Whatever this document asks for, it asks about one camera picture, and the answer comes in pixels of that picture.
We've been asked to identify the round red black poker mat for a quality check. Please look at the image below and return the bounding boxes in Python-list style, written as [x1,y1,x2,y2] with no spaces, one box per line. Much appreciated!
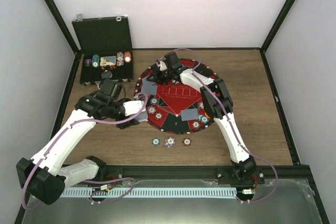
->
[134,66,214,134]

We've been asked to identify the card deck in case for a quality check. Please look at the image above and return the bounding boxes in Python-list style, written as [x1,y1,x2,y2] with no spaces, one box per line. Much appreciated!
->
[100,56,116,67]

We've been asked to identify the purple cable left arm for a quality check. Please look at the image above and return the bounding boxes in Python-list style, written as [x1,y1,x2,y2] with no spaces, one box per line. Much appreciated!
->
[22,92,150,210]

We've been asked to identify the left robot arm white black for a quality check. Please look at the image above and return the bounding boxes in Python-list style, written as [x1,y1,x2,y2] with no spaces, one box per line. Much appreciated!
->
[16,92,147,210]

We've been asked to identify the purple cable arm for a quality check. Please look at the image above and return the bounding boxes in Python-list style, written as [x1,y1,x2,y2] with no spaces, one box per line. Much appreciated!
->
[156,48,279,204]
[22,92,150,210]

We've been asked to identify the green poker chip stack table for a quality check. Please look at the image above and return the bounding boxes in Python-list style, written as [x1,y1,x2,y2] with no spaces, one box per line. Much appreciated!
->
[152,138,161,146]

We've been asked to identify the light blue slotted cable duct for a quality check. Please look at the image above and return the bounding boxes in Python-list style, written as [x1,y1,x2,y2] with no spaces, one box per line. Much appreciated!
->
[61,187,237,199]

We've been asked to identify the orange chips in case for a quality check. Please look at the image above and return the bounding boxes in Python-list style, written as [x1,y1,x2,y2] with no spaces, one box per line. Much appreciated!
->
[124,51,132,63]

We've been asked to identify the blue card seat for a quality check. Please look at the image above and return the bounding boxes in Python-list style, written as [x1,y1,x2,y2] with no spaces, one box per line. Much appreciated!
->
[141,81,158,95]
[181,109,198,121]

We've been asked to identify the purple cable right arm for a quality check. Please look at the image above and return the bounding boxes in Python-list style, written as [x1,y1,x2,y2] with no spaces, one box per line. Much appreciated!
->
[156,48,279,204]

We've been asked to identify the blue white chips in case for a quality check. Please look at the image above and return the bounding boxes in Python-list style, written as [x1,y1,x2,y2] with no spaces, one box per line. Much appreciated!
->
[116,52,124,66]

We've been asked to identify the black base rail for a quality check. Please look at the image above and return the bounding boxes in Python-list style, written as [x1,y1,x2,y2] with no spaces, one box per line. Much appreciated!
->
[84,165,312,186]

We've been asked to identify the metal sheet front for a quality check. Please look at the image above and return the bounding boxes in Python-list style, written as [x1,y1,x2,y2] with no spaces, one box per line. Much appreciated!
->
[22,179,328,223]

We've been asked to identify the blue card bottom seat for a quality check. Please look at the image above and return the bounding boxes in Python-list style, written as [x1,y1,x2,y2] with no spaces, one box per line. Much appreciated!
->
[181,109,198,121]

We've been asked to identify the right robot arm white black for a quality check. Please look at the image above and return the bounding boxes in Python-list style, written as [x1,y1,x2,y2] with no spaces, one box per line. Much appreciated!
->
[153,65,257,184]

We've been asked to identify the brown poker chip stack table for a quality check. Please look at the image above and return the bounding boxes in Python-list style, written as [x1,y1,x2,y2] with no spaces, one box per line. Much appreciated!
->
[182,138,191,146]

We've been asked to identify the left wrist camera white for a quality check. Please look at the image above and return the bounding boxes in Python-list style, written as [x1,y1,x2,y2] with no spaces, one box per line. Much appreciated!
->
[123,100,145,116]

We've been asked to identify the black aluminium frame post left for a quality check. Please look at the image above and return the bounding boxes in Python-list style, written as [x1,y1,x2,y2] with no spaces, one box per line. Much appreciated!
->
[44,0,79,53]

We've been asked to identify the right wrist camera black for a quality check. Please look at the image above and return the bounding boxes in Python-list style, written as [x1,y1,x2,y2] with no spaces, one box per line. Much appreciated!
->
[164,51,182,71]

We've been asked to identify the black aluminium frame post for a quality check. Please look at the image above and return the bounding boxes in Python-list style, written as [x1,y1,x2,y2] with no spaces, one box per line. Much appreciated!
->
[44,0,79,53]
[261,0,296,52]

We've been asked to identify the clear dealer button in case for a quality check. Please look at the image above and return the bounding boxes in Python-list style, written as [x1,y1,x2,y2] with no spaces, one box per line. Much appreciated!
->
[101,70,113,79]

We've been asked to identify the black aluminium frame post right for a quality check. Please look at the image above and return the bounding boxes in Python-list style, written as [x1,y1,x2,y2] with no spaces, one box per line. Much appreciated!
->
[261,0,296,52]

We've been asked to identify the black poker case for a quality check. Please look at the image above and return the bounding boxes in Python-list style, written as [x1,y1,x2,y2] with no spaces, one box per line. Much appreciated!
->
[72,16,134,85]

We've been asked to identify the purple chip stack in case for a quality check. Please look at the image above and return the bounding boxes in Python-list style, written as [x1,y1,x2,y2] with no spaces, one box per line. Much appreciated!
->
[84,59,91,67]

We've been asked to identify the green chip stack in case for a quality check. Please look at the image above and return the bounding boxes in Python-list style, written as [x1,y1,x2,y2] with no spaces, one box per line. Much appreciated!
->
[91,55,100,68]

